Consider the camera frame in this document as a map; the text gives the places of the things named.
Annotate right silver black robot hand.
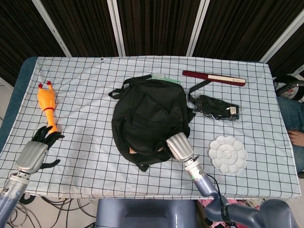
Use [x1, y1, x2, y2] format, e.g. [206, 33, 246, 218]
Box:
[156, 129, 200, 163]

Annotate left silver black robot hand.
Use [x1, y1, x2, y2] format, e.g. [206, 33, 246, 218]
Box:
[15, 125, 65, 174]

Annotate black fabric backpack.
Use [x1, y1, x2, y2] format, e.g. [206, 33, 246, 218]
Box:
[108, 74, 212, 173]

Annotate white flower paint palette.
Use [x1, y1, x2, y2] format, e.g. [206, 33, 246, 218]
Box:
[208, 135, 248, 176]

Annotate black garment in plastic bag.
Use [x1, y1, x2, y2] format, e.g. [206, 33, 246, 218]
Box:
[192, 94, 243, 122]

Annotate orange rubber chicken toy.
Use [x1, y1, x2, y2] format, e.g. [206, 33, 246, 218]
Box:
[37, 80, 59, 133]

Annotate blue padded table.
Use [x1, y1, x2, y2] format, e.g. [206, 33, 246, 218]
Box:
[0, 56, 38, 152]

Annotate white black checked tablecloth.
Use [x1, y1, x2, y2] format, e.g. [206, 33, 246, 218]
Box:
[0, 56, 300, 199]

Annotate mint green brush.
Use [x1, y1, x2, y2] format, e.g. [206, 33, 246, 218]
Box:
[151, 72, 181, 85]

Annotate blue-grey robot torso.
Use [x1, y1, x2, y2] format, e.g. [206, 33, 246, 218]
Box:
[95, 199, 198, 228]

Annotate maroon folding fan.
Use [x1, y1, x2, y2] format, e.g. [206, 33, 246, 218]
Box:
[182, 70, 247, 86]

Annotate person's blue jeans legs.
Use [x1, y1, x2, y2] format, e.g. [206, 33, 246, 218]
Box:
[276, 96, 304, 173]

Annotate person's bare hand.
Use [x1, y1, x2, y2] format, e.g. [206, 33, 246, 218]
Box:
[287, 130, 304, 146]

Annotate dark corrugated partition panel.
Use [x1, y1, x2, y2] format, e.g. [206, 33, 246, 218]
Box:
[116, 0, 201, 57]
[0, 0, 66, 85]
[193, 0, 304, 63]
[267, 30, 304, 77]
[40, 0, 119, 57]

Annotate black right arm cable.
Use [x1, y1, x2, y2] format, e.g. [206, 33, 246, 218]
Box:
[206, 174, 227, 209]

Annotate black floor cables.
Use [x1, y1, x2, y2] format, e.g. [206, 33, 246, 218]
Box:
[14, 193, 97, 228]

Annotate white partition post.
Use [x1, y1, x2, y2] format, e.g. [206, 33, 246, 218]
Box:
[186, 0, 210, 57]
[106, 0, 126, 57]
[260, 10, 304, 65]
[32, 0, 72, 57]

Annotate grey black hose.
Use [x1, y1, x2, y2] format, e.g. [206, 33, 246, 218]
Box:
[273, 74, 304, 102]

